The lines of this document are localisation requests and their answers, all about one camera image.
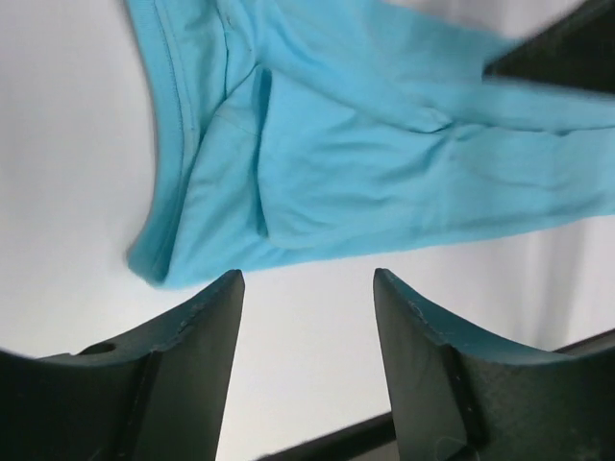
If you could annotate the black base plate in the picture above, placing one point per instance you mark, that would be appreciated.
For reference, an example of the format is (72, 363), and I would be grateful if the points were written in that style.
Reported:
(372, 439)

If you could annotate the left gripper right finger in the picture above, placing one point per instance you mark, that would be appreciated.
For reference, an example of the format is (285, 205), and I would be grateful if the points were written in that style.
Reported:
(460, 392)

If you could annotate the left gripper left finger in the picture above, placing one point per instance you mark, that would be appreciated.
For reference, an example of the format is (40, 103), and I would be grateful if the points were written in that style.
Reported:
(155, 392)

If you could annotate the light blue t-shirt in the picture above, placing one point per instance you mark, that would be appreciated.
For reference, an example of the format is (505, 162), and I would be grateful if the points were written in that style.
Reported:
(294, 131)

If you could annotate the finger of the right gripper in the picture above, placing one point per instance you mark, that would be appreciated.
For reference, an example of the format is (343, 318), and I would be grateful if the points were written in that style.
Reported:
(577, 51)

